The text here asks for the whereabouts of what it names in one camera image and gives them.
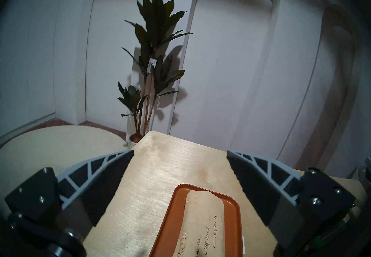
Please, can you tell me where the orange wooden tray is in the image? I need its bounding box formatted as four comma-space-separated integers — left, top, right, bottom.
148, 184, 243, 257

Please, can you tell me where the tall dark green plant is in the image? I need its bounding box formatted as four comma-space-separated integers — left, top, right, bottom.
117, 0, 194, 141

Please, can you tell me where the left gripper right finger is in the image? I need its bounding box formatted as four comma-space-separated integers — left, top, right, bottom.
227, 149, 356, 252

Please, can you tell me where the brown envelope with flap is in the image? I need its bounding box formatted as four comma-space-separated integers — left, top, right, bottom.
173, 190, 226, 257

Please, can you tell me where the beige oval rug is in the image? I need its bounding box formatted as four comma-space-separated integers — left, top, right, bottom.
0, 125, 128, 202

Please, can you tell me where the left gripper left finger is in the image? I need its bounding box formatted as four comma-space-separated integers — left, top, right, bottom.
5, 149, 135, 238

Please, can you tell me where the light wooden table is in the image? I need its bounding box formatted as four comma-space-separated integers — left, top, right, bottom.
83, 131, 367, 257

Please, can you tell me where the white plant pot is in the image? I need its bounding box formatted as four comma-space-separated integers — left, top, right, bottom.
128, 133, 144, 147

